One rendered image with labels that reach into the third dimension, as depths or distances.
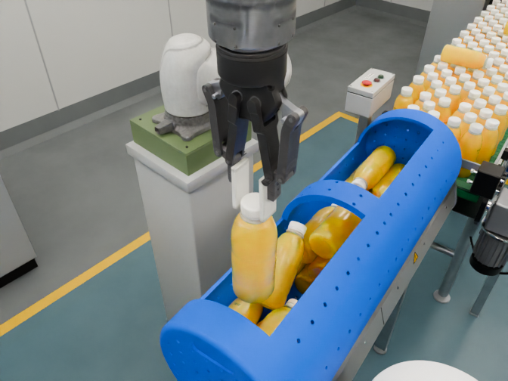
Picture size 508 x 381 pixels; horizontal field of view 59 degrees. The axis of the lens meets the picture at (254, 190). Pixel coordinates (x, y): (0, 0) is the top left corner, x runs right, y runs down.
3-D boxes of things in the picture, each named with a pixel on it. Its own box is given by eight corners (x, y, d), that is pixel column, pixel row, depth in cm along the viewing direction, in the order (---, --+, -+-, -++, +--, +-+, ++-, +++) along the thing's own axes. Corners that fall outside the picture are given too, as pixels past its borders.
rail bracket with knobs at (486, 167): (461, 193, 146) (471, 168, 140) (468, 182, 151) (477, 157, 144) (493, 205, 142) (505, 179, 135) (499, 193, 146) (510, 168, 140)
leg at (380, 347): (371, 350, 201) (400, 255, 162) (376, 341, 205) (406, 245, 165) (383, 357, 199) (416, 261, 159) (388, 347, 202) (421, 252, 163)
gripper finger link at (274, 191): (273, 161, 55) (293, 169, 54) (273, 193, 58) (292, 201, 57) (266, 167, 54) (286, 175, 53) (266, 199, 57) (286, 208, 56)
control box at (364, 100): (344, 110, 168) (348, 85, 162) (367, 91, 181) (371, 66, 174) (368, 118, 164) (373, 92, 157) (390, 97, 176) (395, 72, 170)
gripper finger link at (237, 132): (239, 97, 49) (229, 91, 49) (227, 170, 57) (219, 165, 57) (260, 84, 51) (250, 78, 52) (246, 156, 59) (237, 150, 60)
